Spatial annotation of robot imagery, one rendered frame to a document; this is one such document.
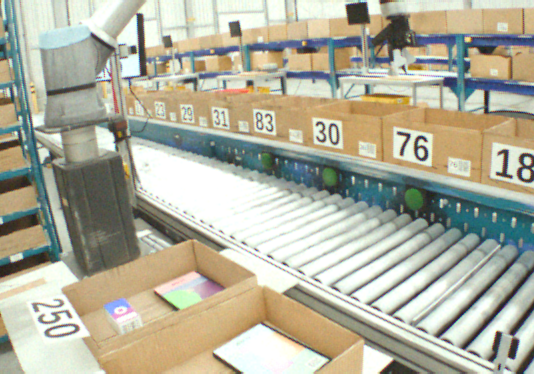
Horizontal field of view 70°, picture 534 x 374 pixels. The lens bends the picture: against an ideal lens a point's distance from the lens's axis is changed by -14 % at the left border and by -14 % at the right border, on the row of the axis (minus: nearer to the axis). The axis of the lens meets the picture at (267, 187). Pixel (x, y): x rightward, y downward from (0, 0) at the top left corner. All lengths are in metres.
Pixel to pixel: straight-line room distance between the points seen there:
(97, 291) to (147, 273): 0.14
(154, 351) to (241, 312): 0.20
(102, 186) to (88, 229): 0.13
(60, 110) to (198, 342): 0.71
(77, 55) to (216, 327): 0.78
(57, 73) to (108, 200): 0.38
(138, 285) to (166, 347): 0.32
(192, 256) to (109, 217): 0.27
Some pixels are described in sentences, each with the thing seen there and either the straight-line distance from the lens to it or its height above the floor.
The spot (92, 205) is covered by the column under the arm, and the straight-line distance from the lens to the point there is 1.25.
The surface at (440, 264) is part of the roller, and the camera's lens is 1.20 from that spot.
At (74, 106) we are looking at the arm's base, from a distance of 1.21.
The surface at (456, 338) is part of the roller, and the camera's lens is 0.94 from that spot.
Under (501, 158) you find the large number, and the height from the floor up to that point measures 0.98.
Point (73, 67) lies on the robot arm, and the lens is 1.22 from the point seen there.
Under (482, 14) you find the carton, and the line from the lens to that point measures 6.30.
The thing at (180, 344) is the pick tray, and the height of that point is 0.80.
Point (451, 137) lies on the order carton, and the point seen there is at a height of 1.02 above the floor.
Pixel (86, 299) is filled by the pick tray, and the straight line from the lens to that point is 1.11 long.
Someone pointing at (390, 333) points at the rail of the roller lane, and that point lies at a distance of 0.96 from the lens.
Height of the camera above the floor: 1.33
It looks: 18 degrees down
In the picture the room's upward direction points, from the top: 5 degrees counter-clockwise
